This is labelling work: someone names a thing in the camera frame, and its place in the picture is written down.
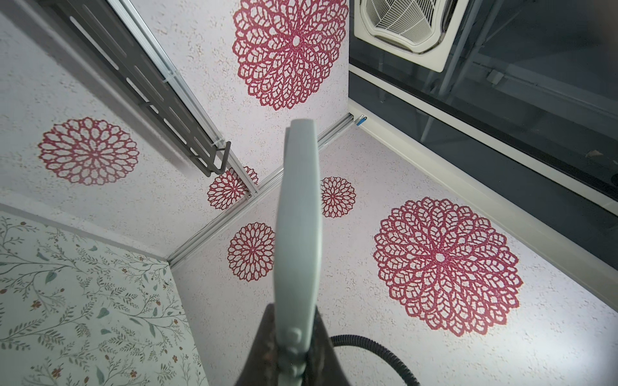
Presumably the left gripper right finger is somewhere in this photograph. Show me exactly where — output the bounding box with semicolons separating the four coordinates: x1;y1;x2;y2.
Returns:
304;309;350;386

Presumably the ceiling air conditioner vent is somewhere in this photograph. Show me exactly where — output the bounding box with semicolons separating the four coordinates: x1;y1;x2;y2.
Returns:
353;0;475;72

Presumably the phone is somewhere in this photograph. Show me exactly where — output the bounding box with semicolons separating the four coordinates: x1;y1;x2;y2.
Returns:
273;119;322;385

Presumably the dark metal wall shelf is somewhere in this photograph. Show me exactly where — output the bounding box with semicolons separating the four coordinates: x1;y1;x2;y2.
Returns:
38;1;231;176

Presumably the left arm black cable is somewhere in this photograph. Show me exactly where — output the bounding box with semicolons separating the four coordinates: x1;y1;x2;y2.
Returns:
330;334;421;386

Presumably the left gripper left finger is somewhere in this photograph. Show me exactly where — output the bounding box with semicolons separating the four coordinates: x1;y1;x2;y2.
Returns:
235;303;278;386

